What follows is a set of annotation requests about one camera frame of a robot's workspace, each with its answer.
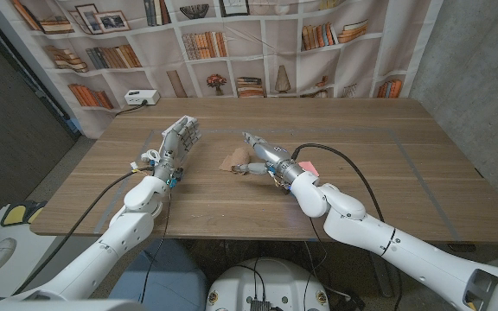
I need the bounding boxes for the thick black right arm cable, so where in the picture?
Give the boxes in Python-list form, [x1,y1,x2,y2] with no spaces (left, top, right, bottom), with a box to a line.
[290,143,385,224]

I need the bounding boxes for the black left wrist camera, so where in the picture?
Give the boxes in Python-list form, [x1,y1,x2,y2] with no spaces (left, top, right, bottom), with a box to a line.
[166,167,185,189]

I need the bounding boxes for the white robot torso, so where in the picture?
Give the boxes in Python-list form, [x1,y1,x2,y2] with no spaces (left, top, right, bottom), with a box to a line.
[205,257,331,311]

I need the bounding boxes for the white coiled power cord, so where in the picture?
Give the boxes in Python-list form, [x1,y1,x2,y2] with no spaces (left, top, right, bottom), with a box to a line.
[130,149,163,172]

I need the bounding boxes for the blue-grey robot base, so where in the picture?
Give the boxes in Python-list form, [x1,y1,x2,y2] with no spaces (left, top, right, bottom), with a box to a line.
[108,239,209,311]

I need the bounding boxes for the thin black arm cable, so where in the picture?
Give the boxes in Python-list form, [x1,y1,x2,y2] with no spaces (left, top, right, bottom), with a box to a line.
[139,194,173,303]
[303,215,329,311]

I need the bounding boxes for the grey table leg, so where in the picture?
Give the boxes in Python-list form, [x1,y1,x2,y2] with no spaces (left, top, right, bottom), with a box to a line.
[365,242,395,298]

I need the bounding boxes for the pink sticky note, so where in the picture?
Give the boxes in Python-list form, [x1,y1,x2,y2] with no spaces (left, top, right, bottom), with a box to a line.
[297,161,321,177]

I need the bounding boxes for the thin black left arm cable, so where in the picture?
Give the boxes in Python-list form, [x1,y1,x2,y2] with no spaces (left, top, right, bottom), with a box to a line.
[139,194,173,303]

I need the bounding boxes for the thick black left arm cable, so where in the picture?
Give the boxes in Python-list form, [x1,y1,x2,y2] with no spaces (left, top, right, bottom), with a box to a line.
[13,166,155,295]

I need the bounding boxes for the printed bookshelf backdrop cloth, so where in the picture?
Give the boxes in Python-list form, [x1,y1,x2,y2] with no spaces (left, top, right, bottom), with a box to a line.
[0,0,444,139]

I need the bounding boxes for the white socket box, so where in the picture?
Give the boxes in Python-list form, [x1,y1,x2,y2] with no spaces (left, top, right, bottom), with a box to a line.
[124,89,161,106]

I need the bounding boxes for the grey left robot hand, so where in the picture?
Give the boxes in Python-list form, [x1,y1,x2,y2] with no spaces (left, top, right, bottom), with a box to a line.
[156,115,202,178]

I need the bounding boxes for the tan adhesive wrap roll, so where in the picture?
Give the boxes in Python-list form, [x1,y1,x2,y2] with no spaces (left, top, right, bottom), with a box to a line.
[218,146,252,173]

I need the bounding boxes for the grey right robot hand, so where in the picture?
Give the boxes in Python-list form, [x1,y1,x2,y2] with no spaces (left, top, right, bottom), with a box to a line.
[230,131,297,177]

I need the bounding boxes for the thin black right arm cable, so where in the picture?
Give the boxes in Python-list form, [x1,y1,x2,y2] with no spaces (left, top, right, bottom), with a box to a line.
[303,215,329,311]

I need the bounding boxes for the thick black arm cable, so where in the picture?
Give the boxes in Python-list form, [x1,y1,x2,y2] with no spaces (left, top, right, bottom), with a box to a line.
[290,143,385,224]
[13,166,155,295]

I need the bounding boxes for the white floor platform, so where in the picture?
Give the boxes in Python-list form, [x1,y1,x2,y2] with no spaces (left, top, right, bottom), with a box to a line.
[0,205,60,299]

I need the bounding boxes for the black socket box cable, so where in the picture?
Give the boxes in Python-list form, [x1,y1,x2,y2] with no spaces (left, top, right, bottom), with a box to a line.
[114,101,149,117]

